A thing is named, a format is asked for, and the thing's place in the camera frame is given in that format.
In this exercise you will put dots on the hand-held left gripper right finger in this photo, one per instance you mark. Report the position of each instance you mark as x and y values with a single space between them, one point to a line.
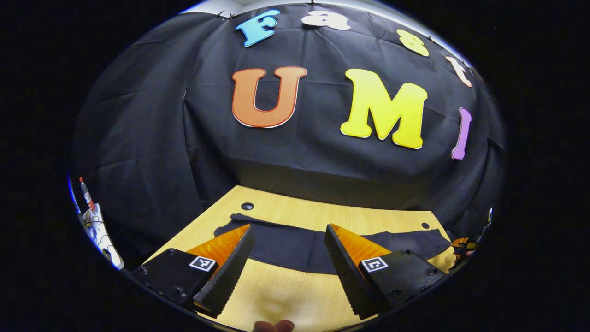
350 276

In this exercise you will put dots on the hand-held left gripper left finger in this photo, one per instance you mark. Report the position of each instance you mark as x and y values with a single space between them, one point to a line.
226 281

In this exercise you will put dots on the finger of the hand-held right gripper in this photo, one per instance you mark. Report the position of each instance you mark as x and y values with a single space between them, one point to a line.
461 242

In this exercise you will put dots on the white printed banner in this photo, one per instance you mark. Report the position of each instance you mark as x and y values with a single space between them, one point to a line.
97 226

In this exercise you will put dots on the dark jeans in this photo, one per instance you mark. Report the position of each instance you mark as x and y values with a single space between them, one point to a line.
295 246

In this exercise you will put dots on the black backdrop cloth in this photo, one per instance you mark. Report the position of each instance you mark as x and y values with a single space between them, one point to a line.
322 161

